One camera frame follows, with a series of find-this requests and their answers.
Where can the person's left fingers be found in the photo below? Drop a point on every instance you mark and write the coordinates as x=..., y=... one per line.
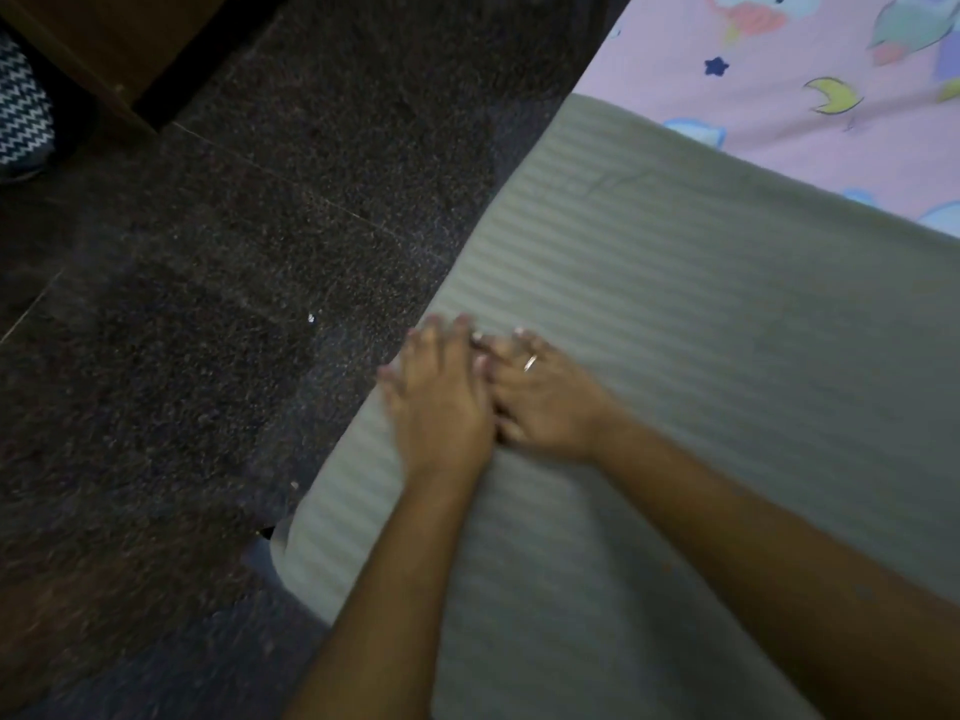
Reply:
x=435, y=348

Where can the person's right hand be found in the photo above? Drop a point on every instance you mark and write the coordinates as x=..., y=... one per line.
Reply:
x=551, y=408

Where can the person's left hand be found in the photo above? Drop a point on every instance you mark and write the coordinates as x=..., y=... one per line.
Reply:
x=439, y=412

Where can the person's left forearm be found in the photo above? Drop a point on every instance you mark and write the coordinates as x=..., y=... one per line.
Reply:
x=390, y=607

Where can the person's right fingers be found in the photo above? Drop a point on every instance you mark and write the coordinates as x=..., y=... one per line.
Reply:
x=517, y=356

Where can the pink cartoon print bed sheet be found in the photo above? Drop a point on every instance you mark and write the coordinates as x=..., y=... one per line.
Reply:
x=795, y=89

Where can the grey-green striped bed sheet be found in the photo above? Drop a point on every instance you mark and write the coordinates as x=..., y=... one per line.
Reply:
x=675, y=329

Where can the brown wooden furniture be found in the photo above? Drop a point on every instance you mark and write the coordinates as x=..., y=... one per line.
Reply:
x=105, y=37

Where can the black white zigzag cloth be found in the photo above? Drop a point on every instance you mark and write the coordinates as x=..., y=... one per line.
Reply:
x=22, y=112

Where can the person's right forearm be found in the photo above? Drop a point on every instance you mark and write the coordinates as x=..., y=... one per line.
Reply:
x=772, y=584

